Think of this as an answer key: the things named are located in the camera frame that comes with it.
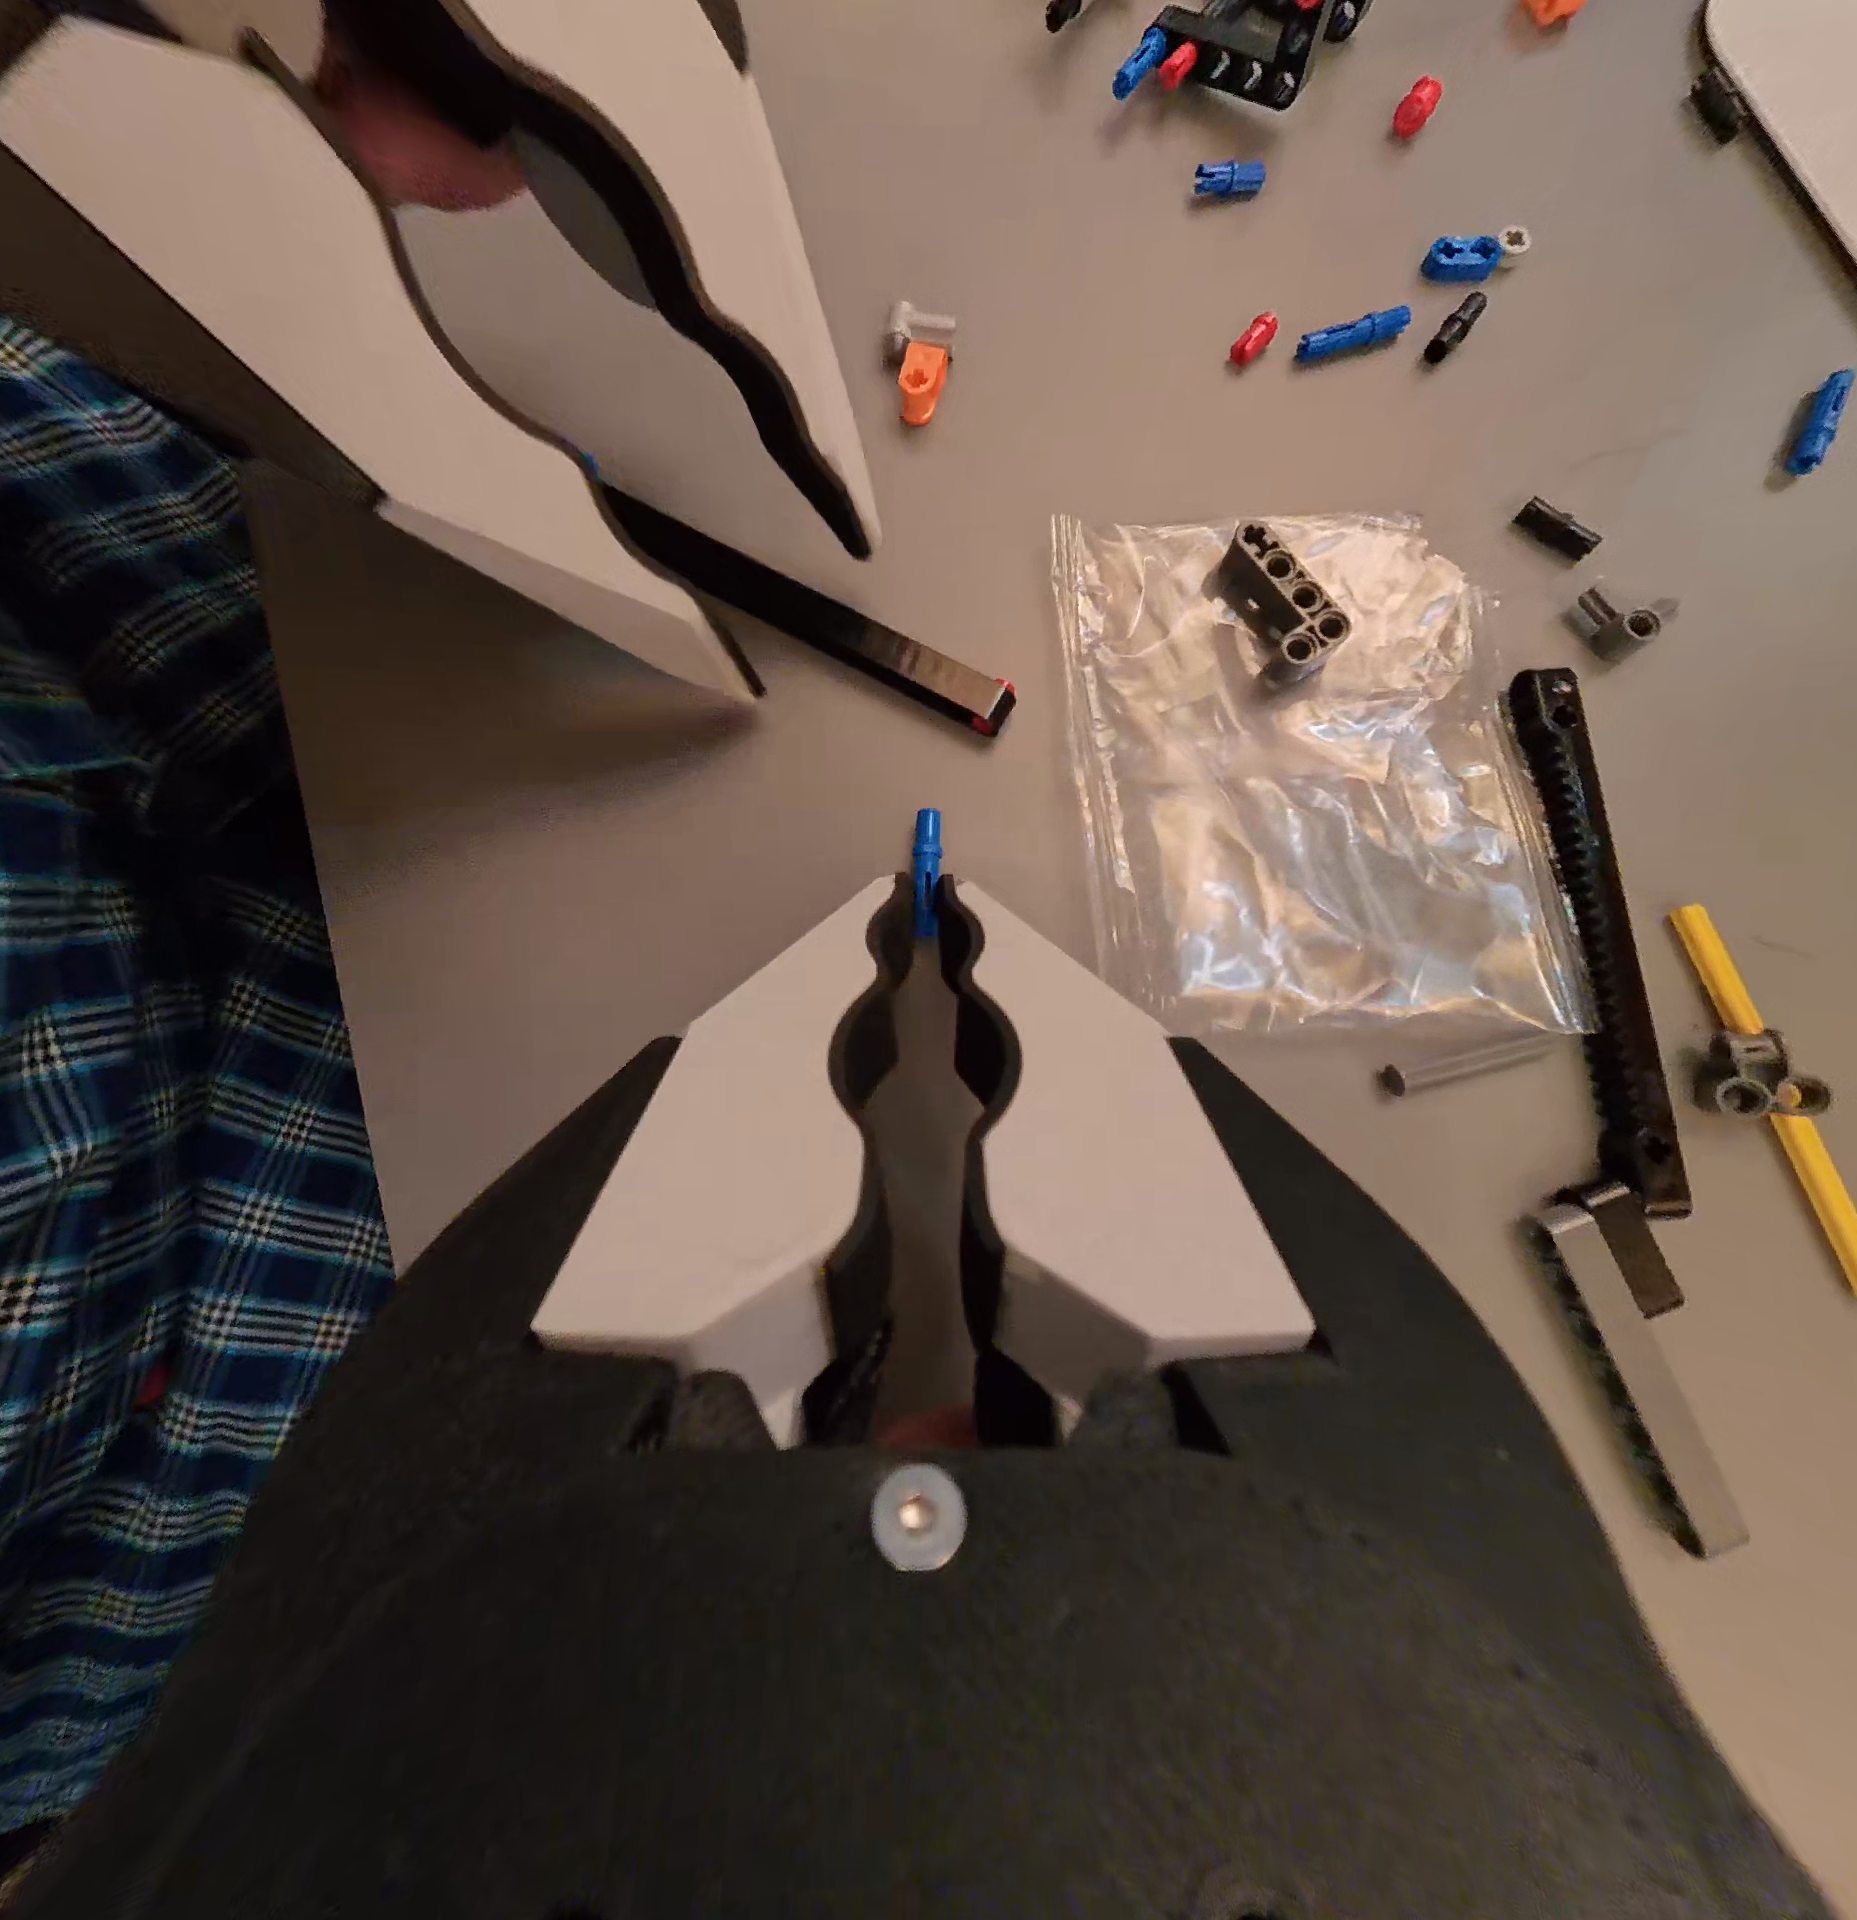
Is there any dark grey angled lego beam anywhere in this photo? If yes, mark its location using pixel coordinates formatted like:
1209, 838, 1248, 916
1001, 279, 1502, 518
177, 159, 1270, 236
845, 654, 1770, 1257
1214, 518, 1355, 690

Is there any long black lego beam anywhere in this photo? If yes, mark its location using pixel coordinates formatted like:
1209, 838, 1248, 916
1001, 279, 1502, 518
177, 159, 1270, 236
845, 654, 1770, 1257
598, 476, 1016, 742

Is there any lego vehicle assembly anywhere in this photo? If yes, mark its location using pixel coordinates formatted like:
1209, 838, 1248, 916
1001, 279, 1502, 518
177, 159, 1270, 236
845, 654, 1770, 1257
1110, 0, 1374, 118

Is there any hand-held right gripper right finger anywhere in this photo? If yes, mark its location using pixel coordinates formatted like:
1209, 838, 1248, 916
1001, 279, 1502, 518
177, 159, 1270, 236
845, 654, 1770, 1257
940, 876, 1314, 1446

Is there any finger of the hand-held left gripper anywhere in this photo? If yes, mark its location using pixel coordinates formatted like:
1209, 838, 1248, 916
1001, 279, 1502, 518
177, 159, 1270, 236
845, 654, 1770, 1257
0, 15, 768, 708
432, 0, 885, 563

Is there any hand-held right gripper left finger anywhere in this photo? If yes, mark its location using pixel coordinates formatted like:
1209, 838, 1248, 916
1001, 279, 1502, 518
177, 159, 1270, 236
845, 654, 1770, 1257
530, 873, 918, 1451

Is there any black lego gear rack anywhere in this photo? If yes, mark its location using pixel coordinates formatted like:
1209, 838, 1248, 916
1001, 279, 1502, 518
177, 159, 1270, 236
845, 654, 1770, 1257
1506, 667, 1697, 1223

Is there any grey lego axle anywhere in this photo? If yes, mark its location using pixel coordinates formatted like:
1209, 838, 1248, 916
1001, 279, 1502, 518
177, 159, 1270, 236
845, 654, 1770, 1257
1376, 1040, 1555, 1099

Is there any person's left hand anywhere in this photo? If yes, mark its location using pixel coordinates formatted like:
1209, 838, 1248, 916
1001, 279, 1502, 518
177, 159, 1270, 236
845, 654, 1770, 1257
327, 43, 523, 217

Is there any dark grey lego axle connector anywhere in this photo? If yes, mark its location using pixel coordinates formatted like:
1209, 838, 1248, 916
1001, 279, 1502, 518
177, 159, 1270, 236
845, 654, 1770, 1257
1688, 1029, 1837, 1123

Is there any blue plaid shirt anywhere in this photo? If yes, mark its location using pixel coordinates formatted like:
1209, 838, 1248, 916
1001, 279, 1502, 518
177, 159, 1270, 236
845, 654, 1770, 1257
0, 292, 400, 1844

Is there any clear plastic bag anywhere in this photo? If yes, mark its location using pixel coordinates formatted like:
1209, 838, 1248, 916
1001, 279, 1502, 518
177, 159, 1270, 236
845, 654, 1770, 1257
1048, 510, 1600, 1040

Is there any white flat board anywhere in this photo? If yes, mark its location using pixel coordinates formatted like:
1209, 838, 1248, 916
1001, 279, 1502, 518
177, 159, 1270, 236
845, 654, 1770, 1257
1701, 0, 1857, 326

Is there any grey lego pin connector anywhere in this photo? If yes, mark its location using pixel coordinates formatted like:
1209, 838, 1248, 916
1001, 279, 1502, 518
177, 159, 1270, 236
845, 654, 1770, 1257
1565, 582, 1669, 668

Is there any yellow lego axle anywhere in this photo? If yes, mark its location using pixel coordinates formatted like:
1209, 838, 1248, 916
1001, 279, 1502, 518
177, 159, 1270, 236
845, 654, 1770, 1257
1666, 901, 1857, 1307

